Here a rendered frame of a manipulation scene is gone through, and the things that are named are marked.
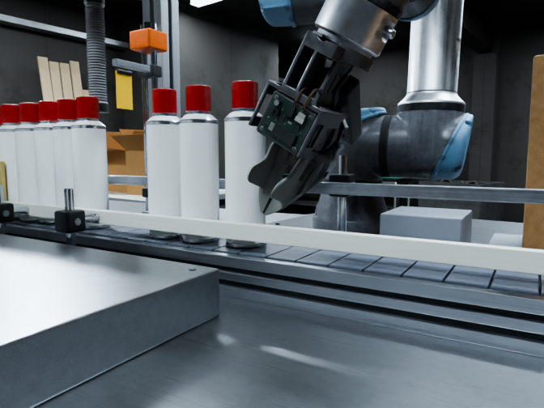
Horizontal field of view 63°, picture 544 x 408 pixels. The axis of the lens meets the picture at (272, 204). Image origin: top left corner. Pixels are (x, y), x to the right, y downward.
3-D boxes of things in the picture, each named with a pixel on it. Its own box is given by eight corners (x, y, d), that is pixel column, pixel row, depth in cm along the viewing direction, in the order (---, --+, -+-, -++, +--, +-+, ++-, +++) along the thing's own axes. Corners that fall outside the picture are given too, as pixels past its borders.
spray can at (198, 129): (173, 241, 60) (169, 85, 58) (198, 235, 65) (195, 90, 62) (203, 244, 58) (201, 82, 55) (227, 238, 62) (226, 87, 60)
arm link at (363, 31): (348, 2, 50) (411, 30, 47) (328, 41, 51) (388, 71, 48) (320, -22, 43) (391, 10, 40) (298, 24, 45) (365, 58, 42)
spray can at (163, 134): (141, 237, 63) (136, 88, 61) (167, 231, 67) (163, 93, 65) (168, 240, 60) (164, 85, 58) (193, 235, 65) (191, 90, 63)
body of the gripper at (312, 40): (243, 129, 48) (293, 19, 44) (282, 132, 55) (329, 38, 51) (298, 165, 45) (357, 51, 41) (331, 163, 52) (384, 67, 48)
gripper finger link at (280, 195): (243, 217, 51) (278, 146, 48) (269, 211, 56) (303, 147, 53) (262, 232, 50) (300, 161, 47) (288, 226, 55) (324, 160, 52)
